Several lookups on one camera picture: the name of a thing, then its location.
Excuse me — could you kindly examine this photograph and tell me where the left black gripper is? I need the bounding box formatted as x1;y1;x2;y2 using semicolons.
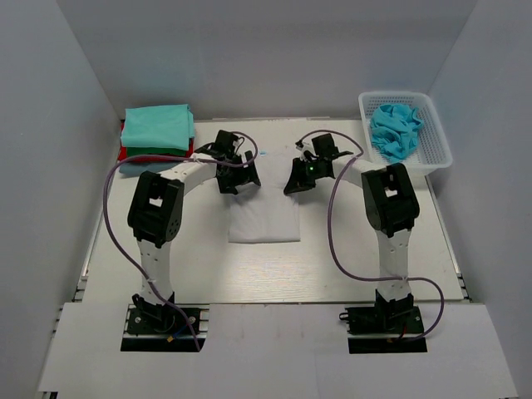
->
218;150;261;194

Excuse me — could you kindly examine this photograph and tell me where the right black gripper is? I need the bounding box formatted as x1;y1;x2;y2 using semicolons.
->
284;156;324;194

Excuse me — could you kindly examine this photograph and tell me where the white t-shirt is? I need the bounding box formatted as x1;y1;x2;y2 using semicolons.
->
228;159;301;244

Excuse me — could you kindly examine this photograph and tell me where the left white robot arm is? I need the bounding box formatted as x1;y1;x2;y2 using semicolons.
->
127;130;261;332

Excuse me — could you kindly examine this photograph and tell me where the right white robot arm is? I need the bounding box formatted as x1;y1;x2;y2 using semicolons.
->
283;130;420;332

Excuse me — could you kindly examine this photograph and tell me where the folded teal t-shirt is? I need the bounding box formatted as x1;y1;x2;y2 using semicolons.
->
121;104;195;150

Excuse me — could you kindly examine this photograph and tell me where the crumpled blue t-shirt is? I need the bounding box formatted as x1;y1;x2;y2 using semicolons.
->
369;103;424;163

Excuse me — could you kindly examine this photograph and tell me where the white plastic basket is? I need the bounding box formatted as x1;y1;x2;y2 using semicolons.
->
358;91;452;175

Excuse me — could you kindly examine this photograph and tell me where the folded green t-shirt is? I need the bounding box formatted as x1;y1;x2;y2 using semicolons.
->
119;146;192;160

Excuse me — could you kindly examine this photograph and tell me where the folded red t-shirt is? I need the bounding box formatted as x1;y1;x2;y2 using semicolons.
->
118;120;195;163

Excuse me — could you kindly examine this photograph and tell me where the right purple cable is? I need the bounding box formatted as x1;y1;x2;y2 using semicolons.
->
298;131;445;344

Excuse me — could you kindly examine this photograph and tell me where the purple cable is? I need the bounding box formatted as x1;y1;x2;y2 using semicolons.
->
298;131;445;344
102;131;259;352

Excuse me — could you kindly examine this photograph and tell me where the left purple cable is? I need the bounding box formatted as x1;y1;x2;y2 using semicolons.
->
102;131;259;352

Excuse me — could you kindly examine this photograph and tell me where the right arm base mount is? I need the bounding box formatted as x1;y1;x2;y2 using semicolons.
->
338;293;428;355

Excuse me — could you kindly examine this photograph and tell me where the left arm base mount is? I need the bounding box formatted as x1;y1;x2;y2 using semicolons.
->
121;294;209;353

